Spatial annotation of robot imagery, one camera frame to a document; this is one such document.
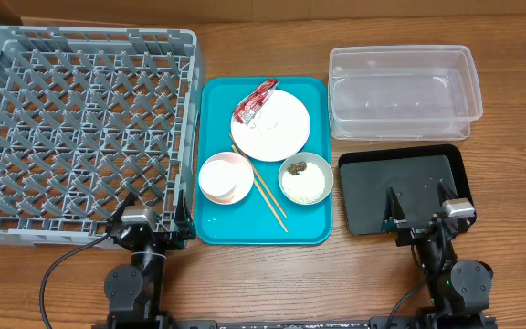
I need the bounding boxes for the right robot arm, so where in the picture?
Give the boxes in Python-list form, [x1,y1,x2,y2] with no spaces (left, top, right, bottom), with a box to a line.
[382,181,498,329]

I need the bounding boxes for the pale pink round plate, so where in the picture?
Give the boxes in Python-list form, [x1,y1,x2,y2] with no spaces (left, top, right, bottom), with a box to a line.
[230,90,311,162]

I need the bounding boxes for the pink bowl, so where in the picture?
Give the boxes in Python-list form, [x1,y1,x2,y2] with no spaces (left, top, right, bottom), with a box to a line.
[199,152,254,205]

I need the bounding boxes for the red snack wrapper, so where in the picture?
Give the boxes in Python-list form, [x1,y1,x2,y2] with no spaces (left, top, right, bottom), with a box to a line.
[233,78,279,125]

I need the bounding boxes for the upper wooden chopstick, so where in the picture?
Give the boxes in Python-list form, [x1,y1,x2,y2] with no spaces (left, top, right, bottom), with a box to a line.
[229,133,287,218]

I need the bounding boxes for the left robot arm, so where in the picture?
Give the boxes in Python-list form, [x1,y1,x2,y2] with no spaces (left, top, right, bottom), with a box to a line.
[104,192,196,329]

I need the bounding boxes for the clear plastic waste bin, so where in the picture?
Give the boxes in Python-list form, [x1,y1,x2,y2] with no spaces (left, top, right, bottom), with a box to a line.
[328,45,483,141]

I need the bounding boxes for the pile of white rice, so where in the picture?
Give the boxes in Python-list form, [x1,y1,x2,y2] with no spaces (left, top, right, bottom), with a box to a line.
[281,162,326,204]

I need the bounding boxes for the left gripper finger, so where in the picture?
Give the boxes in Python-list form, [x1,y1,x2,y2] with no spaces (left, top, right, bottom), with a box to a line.
[174,190,195,239]
[117,192,136,218]

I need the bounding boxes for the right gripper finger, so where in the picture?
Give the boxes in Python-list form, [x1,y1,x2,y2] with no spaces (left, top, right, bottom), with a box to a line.
[437,180,458,201]
[381,186,404,232]

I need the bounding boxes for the brown food chunk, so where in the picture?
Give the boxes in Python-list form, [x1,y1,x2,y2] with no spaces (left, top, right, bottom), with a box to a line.
[287,162,307,175]

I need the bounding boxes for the white paper cup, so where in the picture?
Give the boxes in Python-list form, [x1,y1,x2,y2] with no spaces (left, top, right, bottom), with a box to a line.
[198,160,237,203]

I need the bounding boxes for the black food waste tray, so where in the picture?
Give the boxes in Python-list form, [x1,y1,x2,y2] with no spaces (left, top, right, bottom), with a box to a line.
[338,144,472,235]

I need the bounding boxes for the lower wooden chopstick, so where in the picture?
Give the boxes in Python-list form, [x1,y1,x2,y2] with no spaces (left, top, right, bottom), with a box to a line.
[231,144,289,234]

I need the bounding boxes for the grey-green bowl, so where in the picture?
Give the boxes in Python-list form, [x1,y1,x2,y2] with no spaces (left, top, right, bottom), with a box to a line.
[279,152,334,206]

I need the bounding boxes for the grey plastic dish rack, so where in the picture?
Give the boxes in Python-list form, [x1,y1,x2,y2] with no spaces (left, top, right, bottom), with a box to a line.
[0,26,205,248]

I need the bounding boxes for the wooden chopstick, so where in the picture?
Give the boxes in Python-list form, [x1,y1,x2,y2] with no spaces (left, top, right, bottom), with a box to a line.
[231,144,289,234]
[229,133,287,218]

